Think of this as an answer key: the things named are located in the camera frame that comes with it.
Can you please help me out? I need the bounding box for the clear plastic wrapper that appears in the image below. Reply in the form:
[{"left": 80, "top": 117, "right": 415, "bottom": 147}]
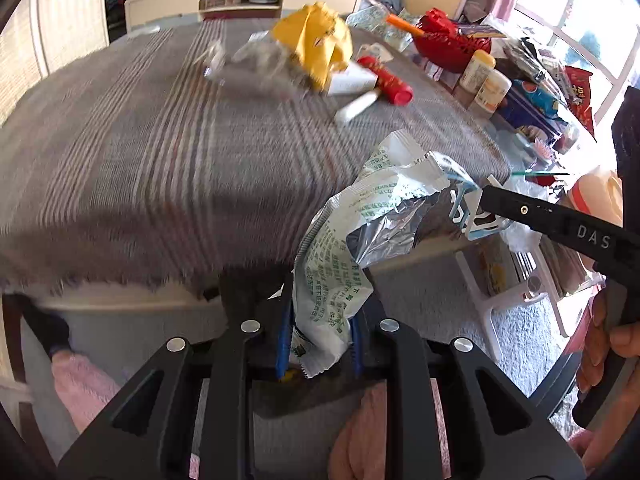
[{"left": 201, "top": 32, "right": 311, "bottom": 100}]

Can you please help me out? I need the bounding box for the white tube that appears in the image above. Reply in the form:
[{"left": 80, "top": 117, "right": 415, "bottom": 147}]
[{"left": 333, "top": 88, "right": 381, "bottom": 125}]

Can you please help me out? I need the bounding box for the cream tv cabinet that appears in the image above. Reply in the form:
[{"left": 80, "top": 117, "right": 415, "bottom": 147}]
[{"left": 125, "top": 0, "right": 362, "bottom": 32}]

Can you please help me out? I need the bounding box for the foil snack wrapper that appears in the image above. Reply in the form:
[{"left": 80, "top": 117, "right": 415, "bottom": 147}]
[{"left": 290, "top": 130, "right": 478, "bottom": 378}]

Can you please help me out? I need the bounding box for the red cylinder tube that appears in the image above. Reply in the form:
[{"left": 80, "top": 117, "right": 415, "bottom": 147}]
[{"left": 357, "top": 55, "right": 413, "bottom": 106}]

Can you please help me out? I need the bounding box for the red snack bags pile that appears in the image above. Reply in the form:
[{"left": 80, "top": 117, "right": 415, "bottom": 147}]
[{"left": 564, "top": 65, "right": 596, "bottom": 136}]

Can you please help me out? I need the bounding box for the yellow paper bag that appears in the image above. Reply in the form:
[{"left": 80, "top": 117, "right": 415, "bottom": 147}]
[{"left": 270, "top": 1, "right": 354, "bottom": 91}]

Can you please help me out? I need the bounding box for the bamboo folding screen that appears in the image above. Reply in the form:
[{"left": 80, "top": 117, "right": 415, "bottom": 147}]
[{"left": 1, "top": 0, "right": 108, "bottom": 120}]

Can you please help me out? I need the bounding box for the grey plaid tablecloth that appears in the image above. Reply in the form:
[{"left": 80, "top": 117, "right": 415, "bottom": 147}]
[{"left": 1, "top": 20, "right": 510, "bottom": 292}]

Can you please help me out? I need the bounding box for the white bottle yellow cap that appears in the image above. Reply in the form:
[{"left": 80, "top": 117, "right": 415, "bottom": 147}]
[{"left": 459, "top": 50, "right": 496, "bottom": 94}]

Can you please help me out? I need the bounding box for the red plastic basket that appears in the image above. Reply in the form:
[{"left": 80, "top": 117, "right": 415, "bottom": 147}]
[{"left": 413, "top": 8, "right": 491, "bottom": 74}]

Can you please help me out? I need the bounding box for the blue cookie tin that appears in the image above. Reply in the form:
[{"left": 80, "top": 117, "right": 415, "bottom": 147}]
[{"left": 497, "top": 79, "right": 567, "bottom": 138}]

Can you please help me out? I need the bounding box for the black trash bin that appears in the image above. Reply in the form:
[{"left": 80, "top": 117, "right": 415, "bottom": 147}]
[{"left": 218, "top": 264, "right": 380, "bottom": 418}]

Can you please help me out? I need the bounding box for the white medicine box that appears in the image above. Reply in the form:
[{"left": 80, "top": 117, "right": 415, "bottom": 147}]
[{"left": 449, "top": 177, "right": 513, "bottom": 242}]

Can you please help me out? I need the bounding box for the person's right hand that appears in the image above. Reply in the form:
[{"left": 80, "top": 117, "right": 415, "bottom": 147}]
[{"left": 576, "top": 289, "right": 639, "bottom": 393}]

